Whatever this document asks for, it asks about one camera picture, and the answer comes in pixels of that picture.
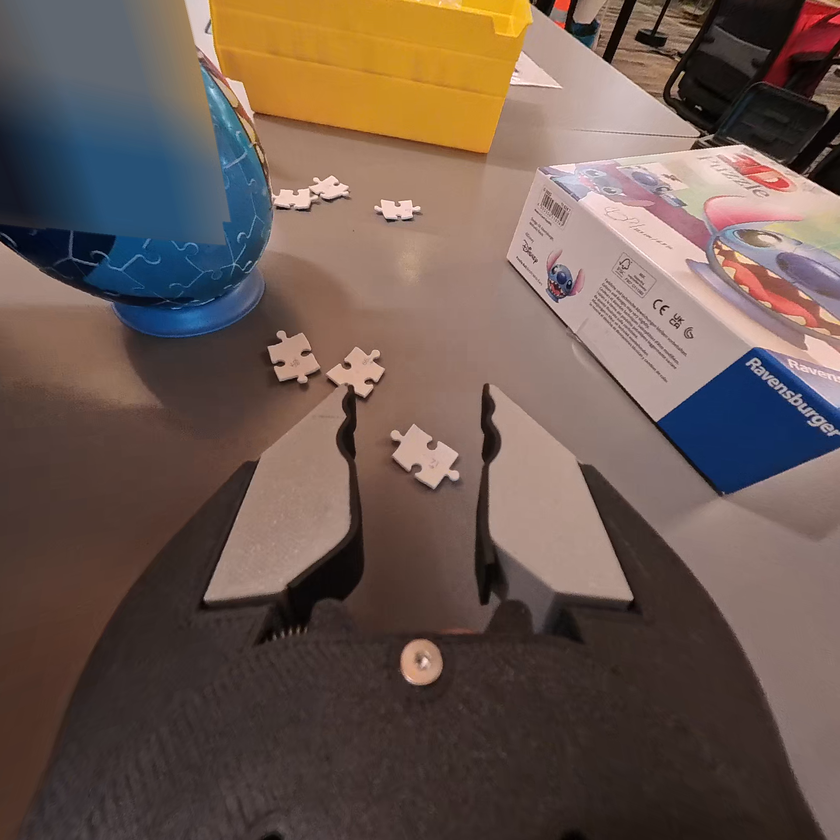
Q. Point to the blue puzzle ball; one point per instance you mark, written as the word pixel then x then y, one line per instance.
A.
pixel 197 262

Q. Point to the white puzzle piece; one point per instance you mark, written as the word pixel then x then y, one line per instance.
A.
pixel 293 357
pixel 292 199
pixel 397 210
pixel 329 187
pixel 355 372
pixel 425 456

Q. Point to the yellow plastic bin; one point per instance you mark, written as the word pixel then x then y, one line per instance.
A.
pixel 367 79

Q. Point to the black office chair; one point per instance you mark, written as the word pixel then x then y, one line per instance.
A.
pixel 768 124
pixel 715 59

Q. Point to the blue ball stand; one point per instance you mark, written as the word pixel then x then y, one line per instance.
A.
pixel 190 315

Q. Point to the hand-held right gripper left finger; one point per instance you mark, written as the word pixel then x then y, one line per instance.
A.
pixel 282 525

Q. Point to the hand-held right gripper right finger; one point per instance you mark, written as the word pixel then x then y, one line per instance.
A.
pixel 551 525

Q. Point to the puzzle box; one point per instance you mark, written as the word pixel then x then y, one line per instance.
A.
pixel 689 295

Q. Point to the red table cloth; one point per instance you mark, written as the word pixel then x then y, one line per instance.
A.
pixel 807 39

